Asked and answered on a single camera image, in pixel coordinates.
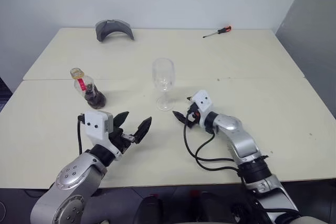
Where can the clear wine glass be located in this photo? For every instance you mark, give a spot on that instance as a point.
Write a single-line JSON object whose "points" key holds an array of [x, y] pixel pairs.
{"points": [[165, 95]]}

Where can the dark rounded shape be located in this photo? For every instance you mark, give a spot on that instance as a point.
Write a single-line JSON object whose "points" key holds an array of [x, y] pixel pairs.
{"points": [[151, 208]]}

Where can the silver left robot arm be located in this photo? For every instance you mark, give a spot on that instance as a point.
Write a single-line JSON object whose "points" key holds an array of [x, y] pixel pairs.
{"points": [[76, 171]]}

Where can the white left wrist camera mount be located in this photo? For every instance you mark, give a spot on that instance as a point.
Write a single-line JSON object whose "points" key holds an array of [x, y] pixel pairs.
{"points": [[95, 124]]}

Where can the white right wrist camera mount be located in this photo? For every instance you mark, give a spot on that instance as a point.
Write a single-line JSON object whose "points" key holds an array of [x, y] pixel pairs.
{"points": [[203, 102]]}

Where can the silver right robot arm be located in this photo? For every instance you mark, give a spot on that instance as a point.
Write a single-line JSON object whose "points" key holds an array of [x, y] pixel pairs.
{"points": [[236, 134]]}

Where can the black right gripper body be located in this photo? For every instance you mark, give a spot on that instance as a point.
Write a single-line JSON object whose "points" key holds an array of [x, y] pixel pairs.
{"points": [[193, 119]]}

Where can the grey baseball cap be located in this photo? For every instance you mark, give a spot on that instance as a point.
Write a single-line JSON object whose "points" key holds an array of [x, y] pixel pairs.
{"points": [[105, 28]]}

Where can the orange and black screwdriver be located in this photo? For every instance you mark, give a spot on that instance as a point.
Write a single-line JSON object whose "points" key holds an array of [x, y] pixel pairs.
{"points": [[225, 28]]}

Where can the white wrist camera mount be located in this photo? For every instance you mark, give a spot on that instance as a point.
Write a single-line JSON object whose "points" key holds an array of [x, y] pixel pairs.
{"points": [[203, 102], [95, 124]]}

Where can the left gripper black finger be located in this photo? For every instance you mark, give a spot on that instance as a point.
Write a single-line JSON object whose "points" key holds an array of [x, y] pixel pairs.
{"points": [[120, 120], [142, 130]]}

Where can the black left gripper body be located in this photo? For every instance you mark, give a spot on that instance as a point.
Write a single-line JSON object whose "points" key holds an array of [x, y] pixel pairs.
{"points": [[118, 140]]}

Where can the clear bottle with dark drink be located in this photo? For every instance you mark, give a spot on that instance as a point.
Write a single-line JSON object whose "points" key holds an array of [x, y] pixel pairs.
{"points": [[95, 99]]}

